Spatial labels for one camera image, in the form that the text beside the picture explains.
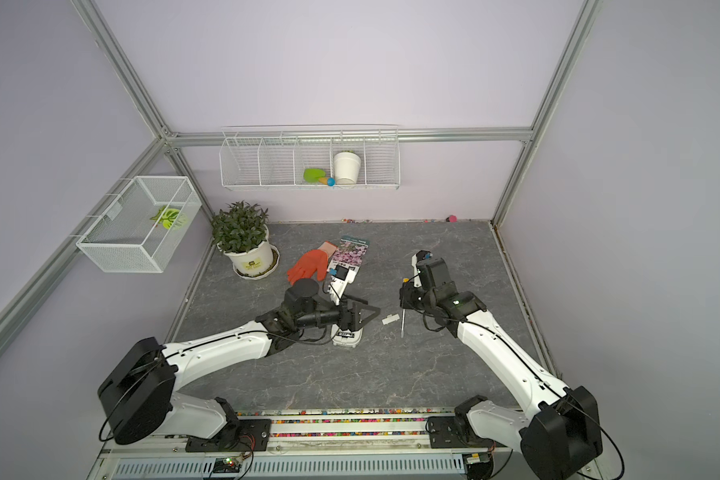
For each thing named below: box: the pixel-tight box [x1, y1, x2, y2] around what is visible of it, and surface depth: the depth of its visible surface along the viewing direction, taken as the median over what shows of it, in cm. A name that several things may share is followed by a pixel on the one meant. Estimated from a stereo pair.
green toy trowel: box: [303, 168, 337, 187], surface depth 101 cm
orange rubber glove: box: [287, 241, 338, 284], surface depth 110 cm
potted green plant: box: [211, 200, 281, 280], surface depth 96 cm
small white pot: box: [334, 151, 361, 185], surface depth 94 cm
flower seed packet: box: [331, 235, 370, 266], surface depth 114 cm
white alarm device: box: [331, 324, 364, 348], surface depth 88 cm
